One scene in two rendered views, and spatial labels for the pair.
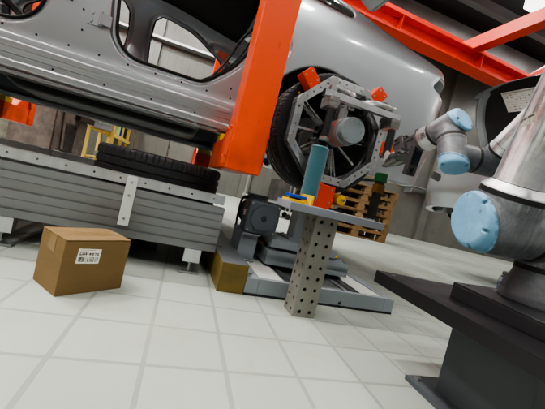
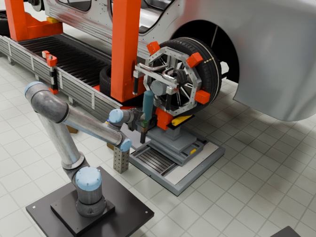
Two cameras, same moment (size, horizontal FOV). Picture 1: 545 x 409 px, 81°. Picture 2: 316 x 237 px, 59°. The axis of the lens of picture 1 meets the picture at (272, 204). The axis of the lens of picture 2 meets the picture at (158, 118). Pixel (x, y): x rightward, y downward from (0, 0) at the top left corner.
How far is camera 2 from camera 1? 2.44 m
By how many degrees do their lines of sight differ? 59
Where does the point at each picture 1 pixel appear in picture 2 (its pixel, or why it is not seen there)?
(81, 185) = (82, 91)
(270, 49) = (117, 42)
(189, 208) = (109, 108)
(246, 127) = (114, 79)
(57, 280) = not seen: hidden behind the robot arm
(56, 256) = not seen: hidden behind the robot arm
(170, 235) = (106, 117)
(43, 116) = not seen: outside the picture
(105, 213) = (89, 103)
